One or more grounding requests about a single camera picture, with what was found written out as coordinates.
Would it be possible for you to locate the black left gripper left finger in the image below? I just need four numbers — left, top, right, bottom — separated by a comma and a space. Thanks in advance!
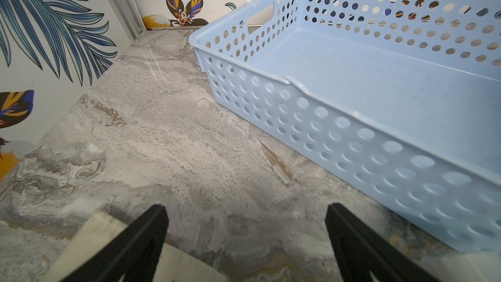
63, 204, 169, 281

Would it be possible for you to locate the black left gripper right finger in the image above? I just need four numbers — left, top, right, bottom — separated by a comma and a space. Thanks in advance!
325, 203, 437, 281

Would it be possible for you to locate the light blue perforated plastic basket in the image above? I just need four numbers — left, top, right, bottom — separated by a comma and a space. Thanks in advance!
189, 0, 500, 252

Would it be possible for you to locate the beige cloth pouch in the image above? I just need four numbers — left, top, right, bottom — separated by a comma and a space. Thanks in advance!
42, 204, 227, 281

